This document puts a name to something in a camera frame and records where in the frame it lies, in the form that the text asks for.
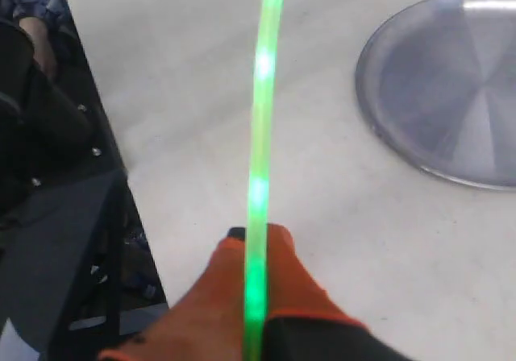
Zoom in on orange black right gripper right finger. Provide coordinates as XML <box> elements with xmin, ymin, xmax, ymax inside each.
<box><xmin>264</xmin><ymin>224</ymin><xmax>408</xmax><ymax>360</ymax></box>

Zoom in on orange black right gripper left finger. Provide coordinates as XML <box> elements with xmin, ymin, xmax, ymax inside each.
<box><xmin>98</xmin><ymin>227</ymin><xmax>245</xmax><ymax>360</ymax></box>

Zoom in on thin green stick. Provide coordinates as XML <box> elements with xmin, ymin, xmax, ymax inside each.
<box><xmin>243</xmin><ymin>0</ymin><xmax>284</xmax><ymax>360</ymax></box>

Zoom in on round stainless steel plate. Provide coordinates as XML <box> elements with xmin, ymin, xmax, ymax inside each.
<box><xmin>355</xmin><ymin>0</ymin><xmax>515</xmax><ymax>190</ymax></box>

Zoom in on black table frame leg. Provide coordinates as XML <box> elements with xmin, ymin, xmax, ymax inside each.
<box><xmin>1</xmin><ymin>169</ymin><xmax>168</xmax><ymax>360</ymax></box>

